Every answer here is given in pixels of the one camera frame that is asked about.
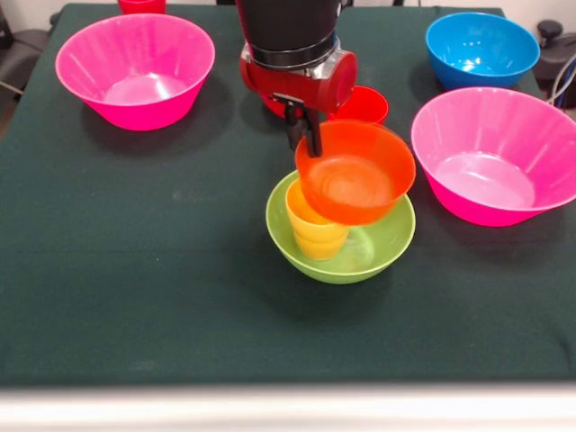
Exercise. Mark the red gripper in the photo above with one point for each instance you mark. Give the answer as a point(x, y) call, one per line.
point(306, 87)

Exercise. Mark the orange bowl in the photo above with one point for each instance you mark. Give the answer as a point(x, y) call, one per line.
point(355, 180)

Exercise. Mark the yellow cup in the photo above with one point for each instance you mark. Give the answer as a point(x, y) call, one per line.
point(310, 234)

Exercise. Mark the green bowl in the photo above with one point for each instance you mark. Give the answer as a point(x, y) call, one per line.
point(391, 243)

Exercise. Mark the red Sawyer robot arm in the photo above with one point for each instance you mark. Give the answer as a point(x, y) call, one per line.
point(288, 27)

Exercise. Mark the small crimson bowl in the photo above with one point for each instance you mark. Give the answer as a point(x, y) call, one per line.
point(274, 108)

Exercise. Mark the red cup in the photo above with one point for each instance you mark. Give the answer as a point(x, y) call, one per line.
point(369, 105)

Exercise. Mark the large pink bowl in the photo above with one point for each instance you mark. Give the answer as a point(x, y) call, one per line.
point(135, 76)
point(490, 171)

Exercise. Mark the blue bowl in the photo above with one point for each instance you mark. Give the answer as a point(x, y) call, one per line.
point(481, 54)

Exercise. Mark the crimson cup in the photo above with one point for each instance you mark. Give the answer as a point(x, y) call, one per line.
point(141, 5)

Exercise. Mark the dark green tablecloth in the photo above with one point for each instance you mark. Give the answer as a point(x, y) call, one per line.
point(135, 292)

